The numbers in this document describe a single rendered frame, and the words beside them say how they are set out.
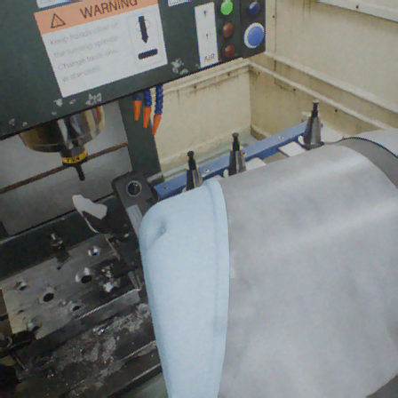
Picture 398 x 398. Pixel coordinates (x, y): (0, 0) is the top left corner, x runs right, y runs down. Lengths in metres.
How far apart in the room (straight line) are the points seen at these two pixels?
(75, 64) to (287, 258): 0.44
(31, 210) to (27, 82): 0.91
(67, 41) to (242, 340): 0.46
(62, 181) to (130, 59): 0.86
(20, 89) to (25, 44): 0.05
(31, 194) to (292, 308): 1.26
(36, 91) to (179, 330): 0.45
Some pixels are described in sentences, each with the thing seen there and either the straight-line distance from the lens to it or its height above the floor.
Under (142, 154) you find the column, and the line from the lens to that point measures 1.51.
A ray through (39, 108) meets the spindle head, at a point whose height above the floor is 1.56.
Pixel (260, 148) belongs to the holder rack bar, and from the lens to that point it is 1.02.
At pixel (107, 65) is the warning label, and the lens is 0.59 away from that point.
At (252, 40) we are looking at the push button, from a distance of 0.69.
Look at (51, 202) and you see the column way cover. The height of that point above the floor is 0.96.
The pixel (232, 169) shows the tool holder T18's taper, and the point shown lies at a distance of 0.92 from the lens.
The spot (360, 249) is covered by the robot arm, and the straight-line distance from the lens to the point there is 0.21.
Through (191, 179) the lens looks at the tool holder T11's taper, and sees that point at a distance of 0.87.
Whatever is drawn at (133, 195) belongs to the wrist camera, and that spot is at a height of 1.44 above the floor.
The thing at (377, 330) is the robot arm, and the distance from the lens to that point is 0.22.
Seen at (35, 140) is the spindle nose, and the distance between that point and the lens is 0.77.
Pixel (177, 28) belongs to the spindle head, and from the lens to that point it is 0.62.
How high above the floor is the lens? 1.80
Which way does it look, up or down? 39 degrees down
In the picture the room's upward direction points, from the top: 8 degrees counter-clockwise
